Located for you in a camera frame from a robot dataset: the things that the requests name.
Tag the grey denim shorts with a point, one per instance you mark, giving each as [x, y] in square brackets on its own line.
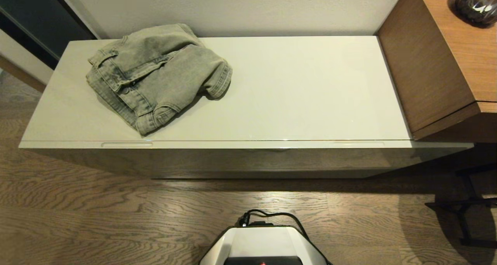
[155, 75]

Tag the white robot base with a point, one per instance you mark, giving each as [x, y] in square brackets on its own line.
[264, 243]

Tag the white glossy cabinet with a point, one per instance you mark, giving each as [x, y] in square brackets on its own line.
[303, 90]

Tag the brown wooden desk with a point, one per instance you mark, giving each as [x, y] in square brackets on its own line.
[423, 63]

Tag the black metal stand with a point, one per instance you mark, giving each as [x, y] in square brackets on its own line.
[466, 214]

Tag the dark glass vase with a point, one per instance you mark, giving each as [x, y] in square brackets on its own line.
[477, 5]

